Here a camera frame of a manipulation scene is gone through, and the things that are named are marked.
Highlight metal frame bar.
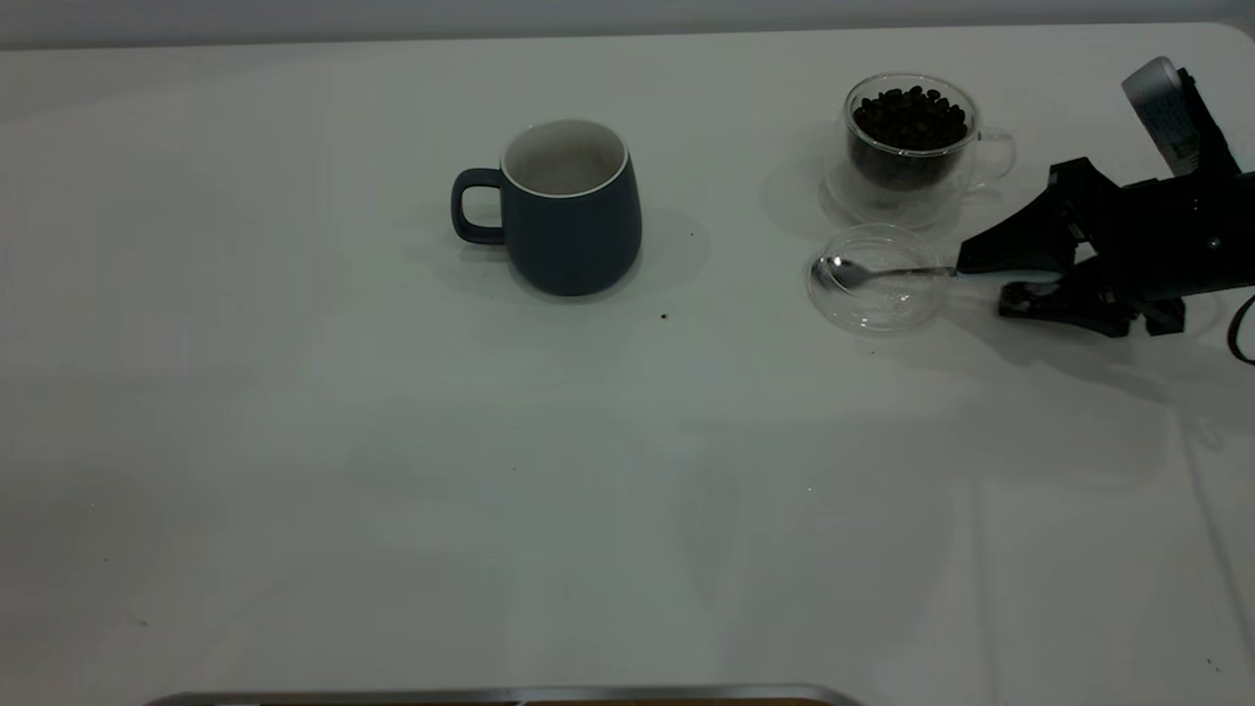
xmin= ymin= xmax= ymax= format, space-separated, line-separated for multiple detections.
xmin=145 ymin=683 xmax=864 ymax=706

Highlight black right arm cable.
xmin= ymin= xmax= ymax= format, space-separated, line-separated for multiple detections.
xmin=1229 ymin=292 xmax=1255 ymax=367

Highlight clear round glass lid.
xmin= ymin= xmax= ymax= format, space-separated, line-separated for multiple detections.
xmin=806 ymin=224 xmax=954 ymax=336

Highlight metal spoon with white handle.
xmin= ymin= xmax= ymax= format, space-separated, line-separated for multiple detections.
xmin=812 ymin=255 xmax=1060 ymax=300

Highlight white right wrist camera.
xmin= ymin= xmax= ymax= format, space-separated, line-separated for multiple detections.
xmin=1121 ymin=56 xmax=1241 ymax=179

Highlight roasted coffee beans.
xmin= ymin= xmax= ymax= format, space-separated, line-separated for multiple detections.
xmin=851 ymin=86 xmax=970 ymax=189

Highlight dark grey ceramic mug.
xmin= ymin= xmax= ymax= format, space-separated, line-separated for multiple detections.
xmin=450 ymin=119 xmax=643 ymax=298

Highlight clear double-wall glass cup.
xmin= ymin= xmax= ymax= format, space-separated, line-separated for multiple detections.
xmin=824 ymin=73 xmax=1018 ymax=236

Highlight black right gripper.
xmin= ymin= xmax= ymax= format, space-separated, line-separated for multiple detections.
xmin=956 ymin=156 xmax=1255 ymax=340

